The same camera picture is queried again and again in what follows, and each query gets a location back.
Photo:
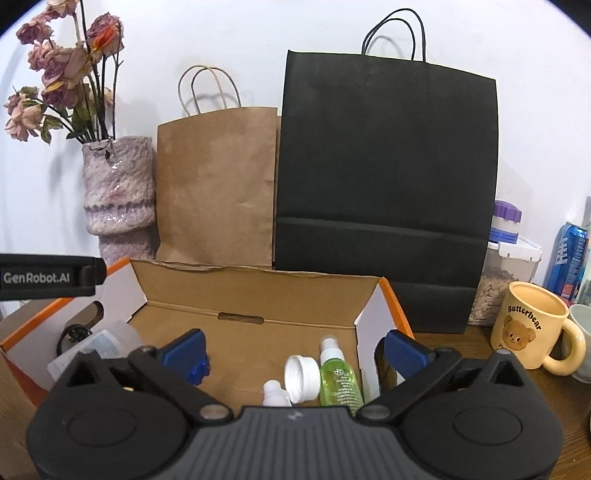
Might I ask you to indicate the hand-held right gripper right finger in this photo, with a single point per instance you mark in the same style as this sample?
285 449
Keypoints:
406 353

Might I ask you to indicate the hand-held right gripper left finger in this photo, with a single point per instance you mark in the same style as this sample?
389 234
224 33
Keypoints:
184 353

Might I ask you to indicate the green spray bottle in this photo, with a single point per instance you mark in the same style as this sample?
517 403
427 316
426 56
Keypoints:
339 383

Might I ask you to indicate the white plastic jar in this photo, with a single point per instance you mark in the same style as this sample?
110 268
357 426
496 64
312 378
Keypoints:
104 344

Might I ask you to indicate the orange cardboard box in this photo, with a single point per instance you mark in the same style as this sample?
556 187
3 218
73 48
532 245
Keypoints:
258 300

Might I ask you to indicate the white spray bottle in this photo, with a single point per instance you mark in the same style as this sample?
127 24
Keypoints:
276 392

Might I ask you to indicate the white bottle with cap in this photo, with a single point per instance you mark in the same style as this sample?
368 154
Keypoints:
300 376

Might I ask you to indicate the clear container of seeds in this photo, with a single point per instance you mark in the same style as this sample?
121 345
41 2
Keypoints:
489 295

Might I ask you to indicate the pink fuzzy vase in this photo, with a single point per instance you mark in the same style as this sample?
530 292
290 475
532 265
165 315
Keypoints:
117 184

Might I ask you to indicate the yellow bear mug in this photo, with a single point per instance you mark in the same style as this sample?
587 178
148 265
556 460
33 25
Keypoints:
526 327

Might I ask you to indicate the purple lid jar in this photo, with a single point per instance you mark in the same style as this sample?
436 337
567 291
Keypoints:
505 221

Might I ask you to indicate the brown paper bag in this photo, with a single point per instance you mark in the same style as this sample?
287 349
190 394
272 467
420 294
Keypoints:
217 184

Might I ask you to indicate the white ceramic cup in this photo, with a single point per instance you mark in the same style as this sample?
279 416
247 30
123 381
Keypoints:
582 323

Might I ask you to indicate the blue drink can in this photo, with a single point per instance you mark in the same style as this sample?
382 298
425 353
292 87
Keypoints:
568 258

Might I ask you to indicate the black paper bag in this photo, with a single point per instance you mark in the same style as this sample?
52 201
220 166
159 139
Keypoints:
383 161

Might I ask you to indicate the dried pink flowers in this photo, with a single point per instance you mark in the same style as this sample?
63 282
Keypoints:
60 60

